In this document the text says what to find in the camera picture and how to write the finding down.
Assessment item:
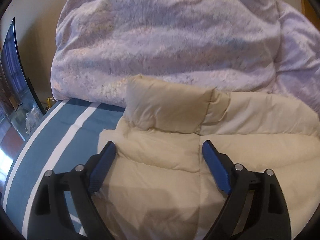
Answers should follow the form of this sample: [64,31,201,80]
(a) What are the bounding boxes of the blue white striped bedsheet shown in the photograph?
[1,99,124,236]

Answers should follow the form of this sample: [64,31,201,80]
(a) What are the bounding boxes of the lavender duvet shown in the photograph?
[50,0,319,112]

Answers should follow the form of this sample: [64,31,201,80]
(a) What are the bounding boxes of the wooden headboard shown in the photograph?
[301,0,320,30]

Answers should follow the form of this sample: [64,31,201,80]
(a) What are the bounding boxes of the black television screen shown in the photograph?
[1,18,46,114]

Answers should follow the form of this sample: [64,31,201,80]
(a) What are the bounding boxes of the cluttered side table items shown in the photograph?
[9,96,46,140]

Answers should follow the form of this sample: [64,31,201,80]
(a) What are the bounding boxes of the beige puffer jacket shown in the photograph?
[93,75,319,239]

